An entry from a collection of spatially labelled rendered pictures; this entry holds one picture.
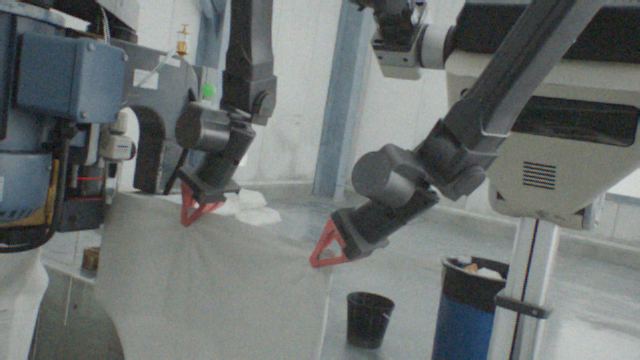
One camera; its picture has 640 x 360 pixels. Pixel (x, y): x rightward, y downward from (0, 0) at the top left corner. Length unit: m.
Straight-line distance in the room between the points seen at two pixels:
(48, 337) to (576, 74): 1.49
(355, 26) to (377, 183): 9.13
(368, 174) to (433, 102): 8.61
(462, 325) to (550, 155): 1.94
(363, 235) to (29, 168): 0.41
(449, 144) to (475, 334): 2.33
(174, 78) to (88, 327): 0.81
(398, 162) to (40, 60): 0.41
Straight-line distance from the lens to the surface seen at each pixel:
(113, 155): 1.00
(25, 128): 0.75
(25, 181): 0.75
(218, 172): 0.93
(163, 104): 1.14
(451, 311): 3.04
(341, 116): 9.63
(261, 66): 0.89
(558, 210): 1.25
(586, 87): 1.06
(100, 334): 1.68
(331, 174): 9.67
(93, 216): 1.07
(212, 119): 0.87
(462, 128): 0.71
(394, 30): 1.16
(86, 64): 0.69
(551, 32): 0.66
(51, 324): 1.83
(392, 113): 9.51
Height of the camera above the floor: 1.26
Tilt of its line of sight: 5 degrees down
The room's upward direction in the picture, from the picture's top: 9 degrees clockwise
